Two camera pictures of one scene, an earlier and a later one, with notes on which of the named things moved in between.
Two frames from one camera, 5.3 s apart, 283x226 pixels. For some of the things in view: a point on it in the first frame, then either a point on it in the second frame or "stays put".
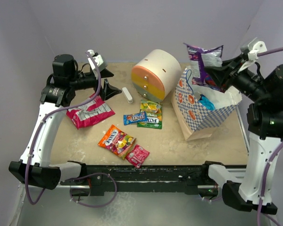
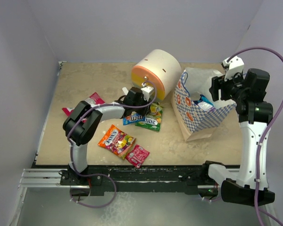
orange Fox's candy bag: [117, 141] stays put
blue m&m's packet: [139, 117] stays put
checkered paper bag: [197, 120] stays put
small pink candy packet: [137, 156] stays put
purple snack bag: [200, 59] -> [206, 106]
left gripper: [108, 90] -> [145, 110]
